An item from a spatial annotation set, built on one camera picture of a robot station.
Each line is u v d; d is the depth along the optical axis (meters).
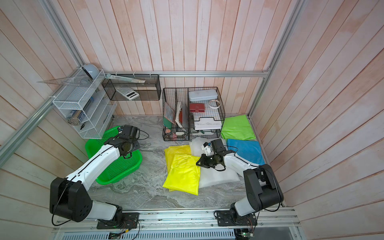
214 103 1.01
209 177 0.84
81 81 0.86
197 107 0.95
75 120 0.77
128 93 0.98
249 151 1.00
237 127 1.10
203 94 1.02
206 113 0.95
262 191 0.44
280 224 0.73
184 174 0.83
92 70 0.83
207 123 0.91
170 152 0.96
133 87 1.06
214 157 0.72
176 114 1.04
